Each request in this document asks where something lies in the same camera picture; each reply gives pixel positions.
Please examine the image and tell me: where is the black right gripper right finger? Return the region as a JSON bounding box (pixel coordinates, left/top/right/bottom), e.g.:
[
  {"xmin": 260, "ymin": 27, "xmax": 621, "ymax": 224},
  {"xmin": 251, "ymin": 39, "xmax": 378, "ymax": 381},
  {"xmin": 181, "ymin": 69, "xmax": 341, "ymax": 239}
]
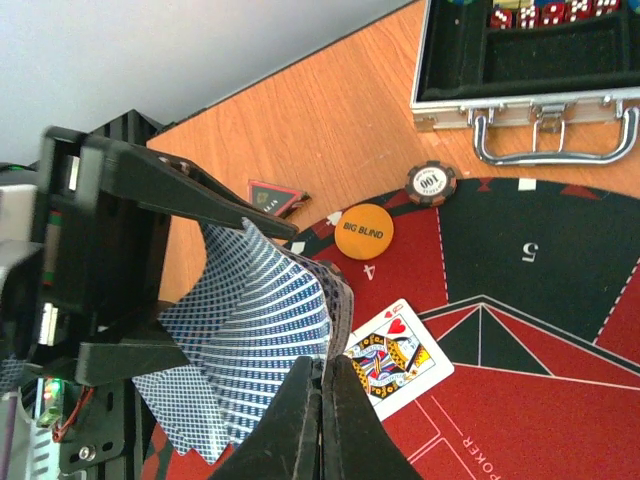
[{"xmin": 322, "ymin": 355, "xmax": 420, "ymax": 480}]

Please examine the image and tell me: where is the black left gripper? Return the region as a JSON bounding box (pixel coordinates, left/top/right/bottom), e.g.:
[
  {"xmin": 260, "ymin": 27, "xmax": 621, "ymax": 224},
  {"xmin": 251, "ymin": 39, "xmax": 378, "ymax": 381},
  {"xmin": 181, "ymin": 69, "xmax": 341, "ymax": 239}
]
[{"xmin": 1, "ymin": 127, "xmax": 298, "ymax": 386}]

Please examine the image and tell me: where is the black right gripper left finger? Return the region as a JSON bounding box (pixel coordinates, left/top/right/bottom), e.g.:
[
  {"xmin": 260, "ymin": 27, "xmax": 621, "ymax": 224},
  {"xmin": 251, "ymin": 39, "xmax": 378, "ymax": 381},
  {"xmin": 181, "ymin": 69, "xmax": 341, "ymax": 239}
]
[{"xmin": 212, "ymin": 357, "xmax": 322, "ymax": 480}]

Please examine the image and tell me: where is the queen of hearts card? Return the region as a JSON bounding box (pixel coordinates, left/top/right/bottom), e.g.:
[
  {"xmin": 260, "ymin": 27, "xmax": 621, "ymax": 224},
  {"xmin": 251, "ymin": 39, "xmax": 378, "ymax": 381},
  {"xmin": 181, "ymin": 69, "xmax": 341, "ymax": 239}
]
[{"xmin": 344, "ymin": 298, "xmax": 454, "ymax": 421}]

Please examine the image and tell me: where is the blue playing card deck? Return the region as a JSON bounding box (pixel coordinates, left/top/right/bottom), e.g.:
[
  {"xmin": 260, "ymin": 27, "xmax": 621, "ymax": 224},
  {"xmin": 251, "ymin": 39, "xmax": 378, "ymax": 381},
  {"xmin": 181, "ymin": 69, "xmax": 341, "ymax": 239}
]
[{"xmin": 133, "ymin": 220, "xmax": 354, "ymax": 464}]

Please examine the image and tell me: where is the yellow big blind button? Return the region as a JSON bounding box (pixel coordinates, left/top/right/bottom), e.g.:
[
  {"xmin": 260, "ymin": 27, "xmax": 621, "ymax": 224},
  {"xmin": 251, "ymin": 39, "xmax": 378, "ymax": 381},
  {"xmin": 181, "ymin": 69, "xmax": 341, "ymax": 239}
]
[{"xmin": 334, "ymin": 203, "xmax": 395, "ymax": 260}]

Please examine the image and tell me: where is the single hundred chip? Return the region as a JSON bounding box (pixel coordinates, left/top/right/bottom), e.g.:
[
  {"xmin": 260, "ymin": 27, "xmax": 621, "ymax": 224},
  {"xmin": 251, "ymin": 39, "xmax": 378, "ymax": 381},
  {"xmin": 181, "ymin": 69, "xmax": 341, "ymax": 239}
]
[{"xmin": 405, "ymin": 160, "xmax": 459, "ymax": 207}]

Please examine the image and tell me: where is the red black triangular token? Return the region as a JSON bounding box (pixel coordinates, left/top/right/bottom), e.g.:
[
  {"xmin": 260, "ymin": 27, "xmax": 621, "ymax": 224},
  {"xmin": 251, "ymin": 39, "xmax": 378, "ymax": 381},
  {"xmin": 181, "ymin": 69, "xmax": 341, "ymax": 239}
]
[{"xmin": 248, "ymin": 180, "xmax": 311, "ymax": 219}]

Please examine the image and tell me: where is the round red black poker mat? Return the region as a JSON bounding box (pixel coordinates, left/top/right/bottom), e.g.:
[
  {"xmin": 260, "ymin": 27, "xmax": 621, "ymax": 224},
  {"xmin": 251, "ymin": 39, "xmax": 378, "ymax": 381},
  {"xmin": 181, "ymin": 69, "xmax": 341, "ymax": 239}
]
[{"xmin": 142, "ymin": 178, "xmax": 639, "ymax": 479}]

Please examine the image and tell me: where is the aluminium poker chip case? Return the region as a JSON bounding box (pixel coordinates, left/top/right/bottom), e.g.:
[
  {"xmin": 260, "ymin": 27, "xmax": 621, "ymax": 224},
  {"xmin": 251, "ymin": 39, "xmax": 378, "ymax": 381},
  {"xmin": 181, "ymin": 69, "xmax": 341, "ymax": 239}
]
[{"xmin": 410, "ymin": 1, "xmax": 639, "ymax": 166}]

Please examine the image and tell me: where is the red dice row in case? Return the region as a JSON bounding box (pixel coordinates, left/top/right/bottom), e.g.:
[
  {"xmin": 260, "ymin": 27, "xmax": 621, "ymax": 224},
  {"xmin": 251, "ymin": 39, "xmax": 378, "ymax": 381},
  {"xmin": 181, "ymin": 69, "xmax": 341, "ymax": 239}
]
[{"xmin": 488, "ymin": 0, "xmax": 621, "ymax": 30}]

